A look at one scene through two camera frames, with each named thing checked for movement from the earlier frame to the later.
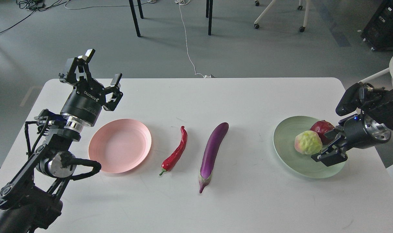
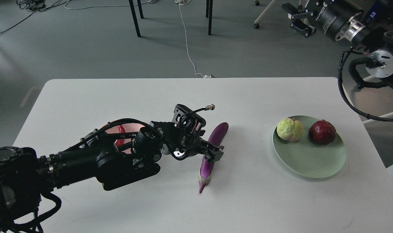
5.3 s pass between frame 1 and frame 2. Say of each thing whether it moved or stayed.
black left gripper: moved
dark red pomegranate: stayed
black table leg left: stayed
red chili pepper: moved
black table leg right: stayed
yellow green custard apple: moved
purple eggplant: stayed
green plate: stayed
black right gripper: moved
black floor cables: stayed
